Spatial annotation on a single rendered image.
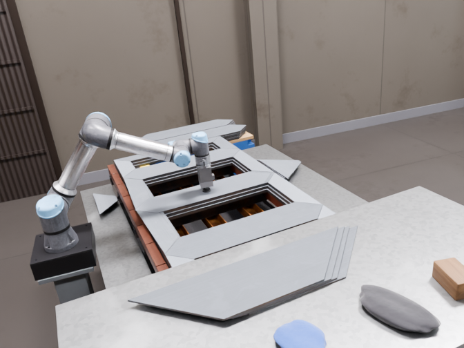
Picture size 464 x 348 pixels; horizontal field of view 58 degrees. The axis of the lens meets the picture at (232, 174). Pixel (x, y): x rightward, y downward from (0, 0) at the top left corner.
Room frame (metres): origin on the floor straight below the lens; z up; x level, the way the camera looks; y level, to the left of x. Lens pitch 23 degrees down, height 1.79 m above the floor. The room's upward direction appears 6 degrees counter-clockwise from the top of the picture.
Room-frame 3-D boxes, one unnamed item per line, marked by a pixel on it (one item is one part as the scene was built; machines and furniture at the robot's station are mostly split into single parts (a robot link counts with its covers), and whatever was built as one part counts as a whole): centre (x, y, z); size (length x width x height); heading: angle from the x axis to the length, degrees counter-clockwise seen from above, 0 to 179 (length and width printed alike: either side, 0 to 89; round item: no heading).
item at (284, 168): (2.39, -0.31, 0.77); 0.45 x 0.20 x 0.04; 22
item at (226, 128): (2.99, 0.26, 0.82); 0.80 x 0.40 x 0.06; 112
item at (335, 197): (2.25, -0.37, 0.74); 1.20 x 0.26 x 0.03; 22
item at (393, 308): (0.77, -0.35, 1.07); 0.20 x 0.10 x 0.03; 37
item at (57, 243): (1.72, 0.83, 0.82); 0.15 x 0.15 x 0.10
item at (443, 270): (0.84, -0.53, 1.07); 0.10 x 0.06 x 0.05; 6
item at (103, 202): (2.29, 0.77, 0.70); 0.39 x 0.12 x 0.04; 22
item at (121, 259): (1.95, 0.67, 0.67); 1.30 x 0.20 x 0.03; 22
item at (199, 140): (1.94, 0.14, 1.12); 0.09 x 0.08 x 0.11; 98
